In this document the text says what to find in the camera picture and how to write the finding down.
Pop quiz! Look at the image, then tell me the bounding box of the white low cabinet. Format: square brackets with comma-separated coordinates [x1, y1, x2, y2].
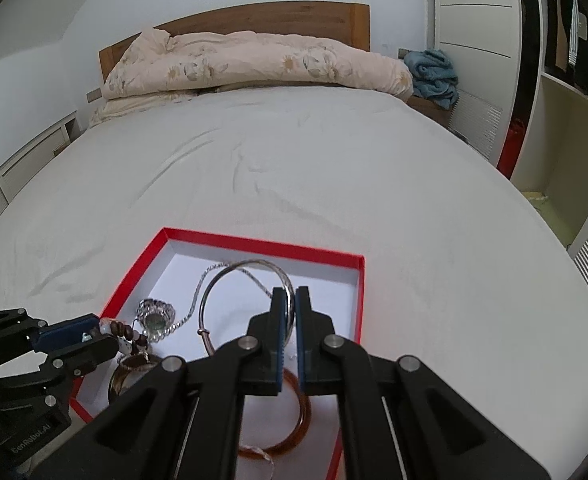
[0, 112, 79, 217]

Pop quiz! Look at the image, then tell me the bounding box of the silver pearl chain necklace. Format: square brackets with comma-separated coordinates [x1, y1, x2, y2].
[143, 259, 275, 346]

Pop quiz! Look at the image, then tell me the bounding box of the blue crumpled cloth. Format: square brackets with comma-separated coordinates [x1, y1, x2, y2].
[403, 49, 458, 110]

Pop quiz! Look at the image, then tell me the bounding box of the wooden headboard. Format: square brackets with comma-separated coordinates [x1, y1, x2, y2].
[98, 1, 372, 84]

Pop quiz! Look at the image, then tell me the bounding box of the white bed sheet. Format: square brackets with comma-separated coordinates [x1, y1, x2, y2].
[0, 87, 588, 479]

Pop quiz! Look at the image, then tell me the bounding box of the plain silver bangle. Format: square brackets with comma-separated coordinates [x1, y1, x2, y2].
[193, 259, 295, 356]

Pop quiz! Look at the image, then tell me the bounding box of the brown blue beaded bracelet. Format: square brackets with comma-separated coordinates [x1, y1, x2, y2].
[98, 316, 151, 361]

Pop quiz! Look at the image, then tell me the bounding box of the amber bangle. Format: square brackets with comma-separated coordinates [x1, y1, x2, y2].
[237, 368, 312, 460]

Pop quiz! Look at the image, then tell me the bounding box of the wall switch plate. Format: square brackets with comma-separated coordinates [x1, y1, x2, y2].
[86, 88, 102, 103]

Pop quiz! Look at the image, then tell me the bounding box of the dark brown bangle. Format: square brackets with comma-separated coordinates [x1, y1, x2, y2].
[108, 353, 161, 404]

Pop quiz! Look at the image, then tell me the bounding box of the floral beige comforter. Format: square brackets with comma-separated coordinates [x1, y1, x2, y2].
[90, 28, 413, 127]

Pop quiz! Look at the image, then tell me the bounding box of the silver pendant watch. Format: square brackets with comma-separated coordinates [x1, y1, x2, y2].
[136, 298, 175, 342]

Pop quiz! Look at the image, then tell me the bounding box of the red jewelry box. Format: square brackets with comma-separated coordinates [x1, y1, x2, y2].
[70, 228, 365, 479]

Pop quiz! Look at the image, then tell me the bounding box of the wooden nightstand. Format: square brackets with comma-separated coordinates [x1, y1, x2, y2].
[407, 96, 452, 128]

